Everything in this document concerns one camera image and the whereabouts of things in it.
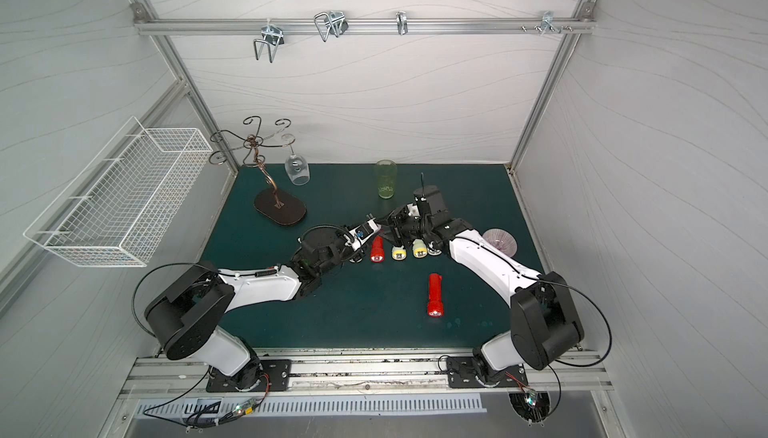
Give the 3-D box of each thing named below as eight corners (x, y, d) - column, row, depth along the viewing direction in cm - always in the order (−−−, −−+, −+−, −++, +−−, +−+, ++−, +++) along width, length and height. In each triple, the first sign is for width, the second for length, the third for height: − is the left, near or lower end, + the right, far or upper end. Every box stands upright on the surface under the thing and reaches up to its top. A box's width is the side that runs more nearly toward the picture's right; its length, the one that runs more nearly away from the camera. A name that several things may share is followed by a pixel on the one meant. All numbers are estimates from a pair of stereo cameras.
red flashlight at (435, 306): (427, 316, 85) (428, 313, 83) (428, 276, 93) (429, 272, 90) (442, 318, 84) (443, 315, 82) (442, 278, 92) (443, 274, 90)
